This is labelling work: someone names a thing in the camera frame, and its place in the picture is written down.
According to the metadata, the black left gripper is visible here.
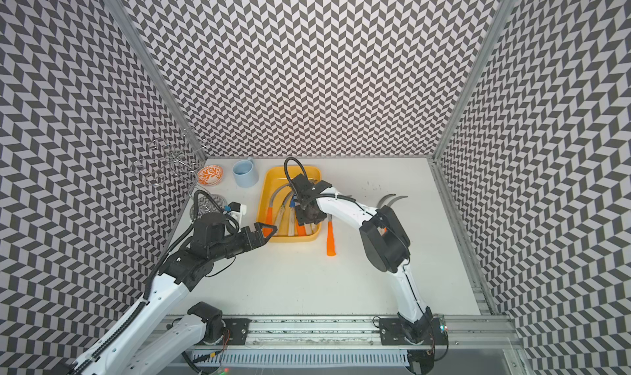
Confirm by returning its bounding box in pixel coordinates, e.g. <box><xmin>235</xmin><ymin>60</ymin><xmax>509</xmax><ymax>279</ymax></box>
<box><xmin>209</xmin><ymin>223</ymin><xmax>278</xmax><ymax>263</ymax></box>

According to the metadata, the blue sickle wooden handle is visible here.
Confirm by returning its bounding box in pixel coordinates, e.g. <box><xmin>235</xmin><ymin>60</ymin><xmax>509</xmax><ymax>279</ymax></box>
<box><xmin>288</xmin><ymin>198</ymin><xmax>296</xmax><ymax>236</ymax></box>

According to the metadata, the sickle wooden handle group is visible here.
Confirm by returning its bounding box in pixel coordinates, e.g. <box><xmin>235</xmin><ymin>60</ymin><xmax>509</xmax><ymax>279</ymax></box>
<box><xmin>275</xmin><ymin>194</ymin><xmax>293</xmax><ymax>236</ymax></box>

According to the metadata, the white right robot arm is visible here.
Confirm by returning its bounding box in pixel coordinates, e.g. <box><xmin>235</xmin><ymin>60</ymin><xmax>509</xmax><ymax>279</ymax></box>
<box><xmin>289</xmin><ymin>174</ymin><xmax>433</xmax><ymax>345</ymax></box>

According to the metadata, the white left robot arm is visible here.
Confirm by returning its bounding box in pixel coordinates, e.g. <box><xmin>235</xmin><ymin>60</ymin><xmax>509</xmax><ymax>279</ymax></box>
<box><xmin>51</xmin><ymin>212</ymin><xmax>277</xmax><ymax>374</ymax></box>

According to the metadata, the yellow plastic storage box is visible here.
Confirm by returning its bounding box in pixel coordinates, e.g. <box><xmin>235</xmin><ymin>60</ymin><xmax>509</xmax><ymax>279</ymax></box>
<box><xmin>256</xmin><ymin>166</ymin><xmax>321</xmax><ymax>243</ymax></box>

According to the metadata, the light blue ceramic cup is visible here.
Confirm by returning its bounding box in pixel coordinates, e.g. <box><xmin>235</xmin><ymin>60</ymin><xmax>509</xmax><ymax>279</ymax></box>
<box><xmin>232</xmin><ymin>157</ymin><xmax>259</xmax><ymax>189</ymax></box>

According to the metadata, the orange patterned white bowl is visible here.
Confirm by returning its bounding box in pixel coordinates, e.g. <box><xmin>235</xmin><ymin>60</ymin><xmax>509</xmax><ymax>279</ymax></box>
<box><xmin>197</xmin><ymin>165</ymin><xmax>224</xmax><ymax>186</ymax></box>

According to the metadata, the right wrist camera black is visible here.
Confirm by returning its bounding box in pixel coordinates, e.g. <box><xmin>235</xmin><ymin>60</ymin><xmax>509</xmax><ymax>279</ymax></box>
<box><xmin>291</xmin><ymin>174</ymin><xmax>315</xmax><ymax>195</ymax></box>

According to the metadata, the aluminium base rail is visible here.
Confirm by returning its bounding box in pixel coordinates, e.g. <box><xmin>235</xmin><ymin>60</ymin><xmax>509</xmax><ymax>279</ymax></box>
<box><xmin>142</xmin><ymin>314</ymin><xmax>519</xmax><ymax>375</ymax></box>

